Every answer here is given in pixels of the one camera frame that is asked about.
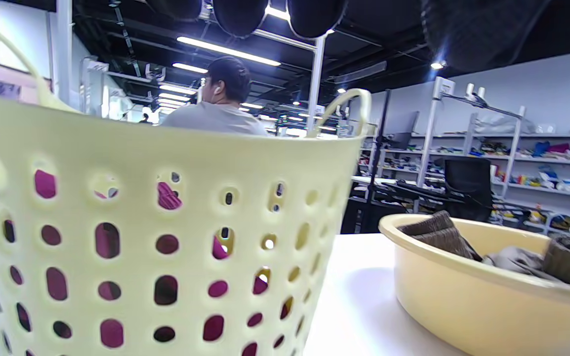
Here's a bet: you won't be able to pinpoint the white support post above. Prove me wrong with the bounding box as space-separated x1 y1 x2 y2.
307 37 326 135

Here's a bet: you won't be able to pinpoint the white metal shelf rack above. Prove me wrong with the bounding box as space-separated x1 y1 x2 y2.
359 77 570 235

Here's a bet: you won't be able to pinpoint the black office chair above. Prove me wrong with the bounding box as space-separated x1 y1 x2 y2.
443 158 494 222

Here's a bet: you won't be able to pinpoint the brown shorts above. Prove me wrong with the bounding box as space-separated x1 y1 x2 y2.
396 210 570 290

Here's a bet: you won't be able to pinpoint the maroon shorts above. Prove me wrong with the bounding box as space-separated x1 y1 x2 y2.
0 168 310 356

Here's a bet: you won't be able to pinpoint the person's left hand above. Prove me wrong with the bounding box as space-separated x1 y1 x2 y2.
144 0 553 72

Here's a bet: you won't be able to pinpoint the yellow plastic basin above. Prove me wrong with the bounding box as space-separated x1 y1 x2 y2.
378 214 570 356

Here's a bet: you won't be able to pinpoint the yellow perforated plastic basket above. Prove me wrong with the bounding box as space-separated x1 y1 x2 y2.
0 17 372 356

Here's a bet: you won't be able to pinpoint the black tripod stand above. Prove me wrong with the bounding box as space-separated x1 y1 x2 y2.
368 89 393 233

